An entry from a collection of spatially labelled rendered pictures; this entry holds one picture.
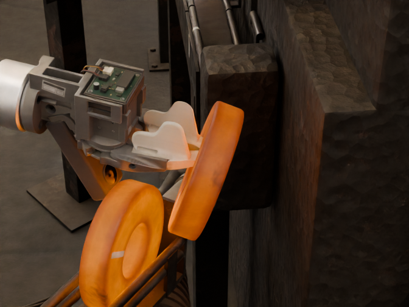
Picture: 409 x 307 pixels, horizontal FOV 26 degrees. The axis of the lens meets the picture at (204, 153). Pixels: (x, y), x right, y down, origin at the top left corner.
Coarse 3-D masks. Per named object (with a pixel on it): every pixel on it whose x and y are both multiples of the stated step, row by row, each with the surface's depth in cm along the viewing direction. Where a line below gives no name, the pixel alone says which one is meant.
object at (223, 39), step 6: (204, 36) 150; (210, 36) 150; (216, 36) 150; (222, 36) 150; (228, 36) 150; (204, 42) 148; (210, 42) 148; (216, 42) 148; (222, 42) 148; (228, 42) 148
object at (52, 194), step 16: (48, 0) 171; (64, 0) 184; (80, 0) 187; (48, 16) 189; (64, 16) 186; (80, 16) 189; (48, 32) 192; (64, 32) 188; (80, 32) 191; (64, 48) 190; (80, 48) 193; (64, 64) 192; (80, 64) 195; (64, 160) 212; (64, 176) 224; (32, 192) 219; (48, 192) 219; (64, 192) 219; (80, 192) 214; (48, 208) 214; (64, 208) 214; (80, 208) 214; (96, 208) 214; (64, 224) 210; (80, 224) 210
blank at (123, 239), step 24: (120, 192) 97; (144, 192) 99; (96, 216) 95; (120, 216) 95; (144, 216) 101; (96, 240) 94; (120, 240) 96; (144, 240) 104; (96, 264) 94; (120, 264) 97; (144, 264) 105; (96, 288) 95; (120, 288) 99
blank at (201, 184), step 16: (224, 112) 94; (240, 112) 95; (208, 128) 93; (224, 128) 92; (240, 128) 93; (208, 144) 90; (224, 144) 91; (208, 160) 90; (224, 160) 90; (192, 176) 90; (208, 176) 90; (224, 176) 90; (192, 192) 90; (208, 192) 90; (176, 208) 96; (192, 208) 91; (208, 208) 91; (176, 224) 93; (192, 224) 92; (192, 240) 96
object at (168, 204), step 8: (168, 200) 106; (168, 208) 106; (168, 216) 107; (168, 224) 108; (168, 232) 108; (168, 240) 109; (184, 240) 107; (160, 248) 110; (184, 248) 108; (184, 256) 109; (184, 264) 110; (184, 272) 110
